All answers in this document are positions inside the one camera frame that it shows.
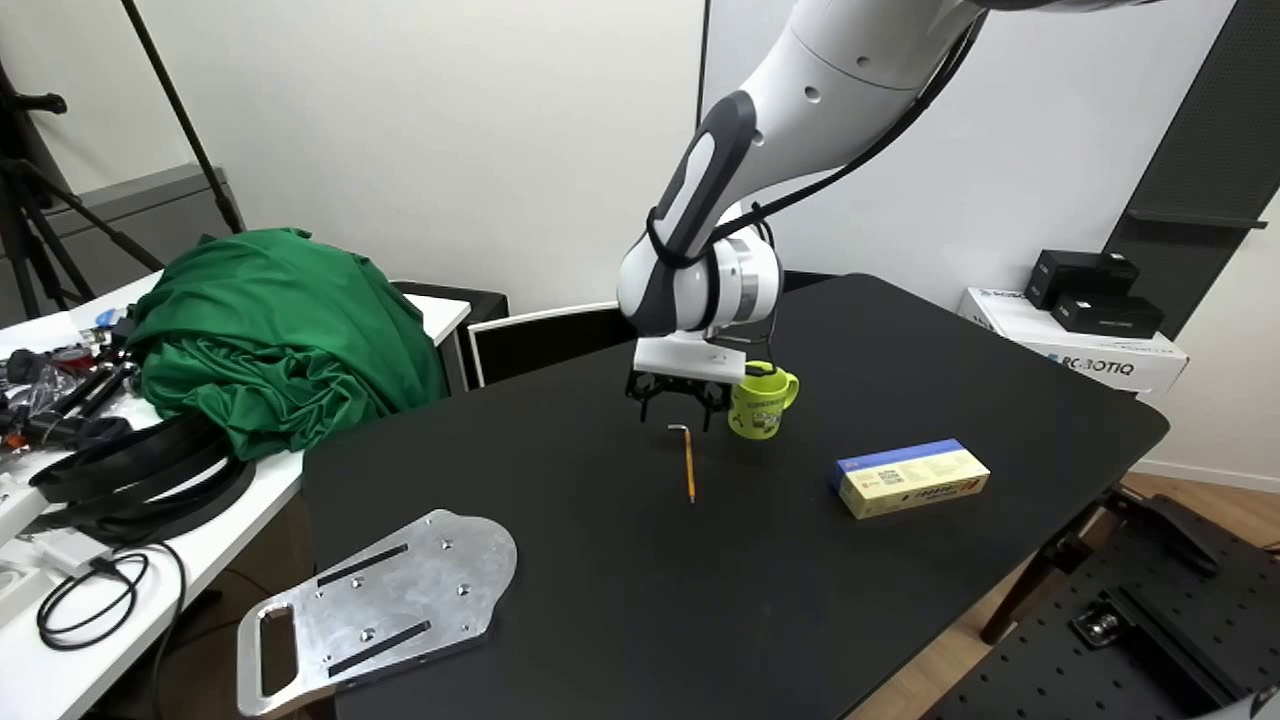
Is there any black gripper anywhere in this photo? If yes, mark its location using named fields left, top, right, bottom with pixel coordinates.
left=626, top=369, right=739, bottom=433

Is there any orange hex key tool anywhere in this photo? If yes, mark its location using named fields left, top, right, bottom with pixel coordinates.
left=666, top=420, right=706, bottom=508

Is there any yellow-green mug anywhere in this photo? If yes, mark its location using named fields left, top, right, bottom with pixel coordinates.
left=724, top=356, right=805, bottom=445

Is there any white and blue box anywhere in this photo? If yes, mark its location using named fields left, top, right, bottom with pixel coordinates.
left=833, top=434, right=996, bottom=525

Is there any silver metal plate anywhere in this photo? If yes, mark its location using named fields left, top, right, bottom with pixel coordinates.
left=232, top=504, right=520, bottom=720

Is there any white cardboard box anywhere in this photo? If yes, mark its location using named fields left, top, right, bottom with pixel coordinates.
left=955, top=282, right=1192, bottom=399

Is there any green cloth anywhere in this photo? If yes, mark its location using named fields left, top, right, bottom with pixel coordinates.
left=123, top=224, right=454, bottom=465

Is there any black boxy device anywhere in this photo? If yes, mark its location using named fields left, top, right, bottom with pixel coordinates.
left=1022, top=247, right=1145, bottom=311

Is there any black flat case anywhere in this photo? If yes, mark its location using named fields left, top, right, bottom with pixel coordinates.
left=1053, top=290, right=1168, bottom=338

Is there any black optical breadboard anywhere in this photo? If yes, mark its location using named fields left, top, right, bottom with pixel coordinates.
left=926, top=491, right=1280, bottom=720

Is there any black slanted pole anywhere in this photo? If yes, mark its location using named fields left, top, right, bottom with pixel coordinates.
left=118, top=0, right=251, bottom=240

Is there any black vertical panel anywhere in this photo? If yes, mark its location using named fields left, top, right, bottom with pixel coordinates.
left=1100, top=0, right=1280, bottom=338

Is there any pile of small tools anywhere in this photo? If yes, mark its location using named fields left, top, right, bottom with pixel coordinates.
left=0, top=309, right=139, bottom=455

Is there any black tripod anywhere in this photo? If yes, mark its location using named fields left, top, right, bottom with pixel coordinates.
left=0, top=62, right=169, bottom=324

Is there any white side table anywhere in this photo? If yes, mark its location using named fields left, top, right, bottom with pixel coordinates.
left=0, top=270, right=477, bottom=720

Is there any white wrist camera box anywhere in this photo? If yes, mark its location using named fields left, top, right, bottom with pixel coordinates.
left=627, top=332, right=752, bottom=392

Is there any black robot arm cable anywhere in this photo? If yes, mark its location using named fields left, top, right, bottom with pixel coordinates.
left=644, top=0, right=996, bottom=270

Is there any black coiled cable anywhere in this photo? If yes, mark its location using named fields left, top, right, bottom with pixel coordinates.
left=31, top=536, right=194, bottom=655

